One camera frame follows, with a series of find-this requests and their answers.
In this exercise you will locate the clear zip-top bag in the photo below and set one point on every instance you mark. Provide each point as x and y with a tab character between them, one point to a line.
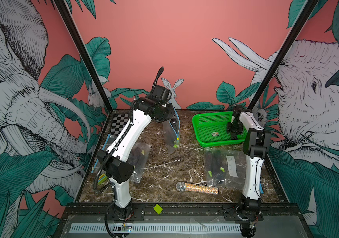
235	169
171	130
109	140

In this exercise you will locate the dark purple eggplant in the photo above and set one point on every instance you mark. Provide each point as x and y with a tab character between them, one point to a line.
209	163

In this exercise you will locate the black white checkerboard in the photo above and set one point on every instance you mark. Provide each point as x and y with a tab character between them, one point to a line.
118	123

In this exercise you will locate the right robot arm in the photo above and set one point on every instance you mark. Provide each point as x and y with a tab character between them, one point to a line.
255	147

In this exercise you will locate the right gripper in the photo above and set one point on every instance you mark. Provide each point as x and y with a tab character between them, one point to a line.
239	131

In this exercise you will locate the lime green sticky note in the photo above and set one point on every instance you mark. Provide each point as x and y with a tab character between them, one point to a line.
158	209

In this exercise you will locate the green plastic basket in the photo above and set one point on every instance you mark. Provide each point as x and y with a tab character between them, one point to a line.
211	129

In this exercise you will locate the right black frame post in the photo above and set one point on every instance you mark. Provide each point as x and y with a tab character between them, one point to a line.
299	23

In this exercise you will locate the sprinkle-filled cylinder tube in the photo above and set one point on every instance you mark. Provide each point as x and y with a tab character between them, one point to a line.
182	186

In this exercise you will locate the black frame post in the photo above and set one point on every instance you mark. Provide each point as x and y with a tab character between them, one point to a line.
299	23
76	37

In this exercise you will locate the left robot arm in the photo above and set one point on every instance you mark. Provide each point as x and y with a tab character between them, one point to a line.
114	170

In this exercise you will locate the small green striped block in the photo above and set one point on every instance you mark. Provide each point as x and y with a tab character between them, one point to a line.
102	178

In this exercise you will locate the white perforated rail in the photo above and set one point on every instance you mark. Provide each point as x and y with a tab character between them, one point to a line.
150	228

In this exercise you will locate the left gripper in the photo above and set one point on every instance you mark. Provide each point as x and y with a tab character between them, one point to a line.
170	107

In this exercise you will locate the left black frame post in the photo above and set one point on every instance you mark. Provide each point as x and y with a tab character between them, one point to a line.
76	37

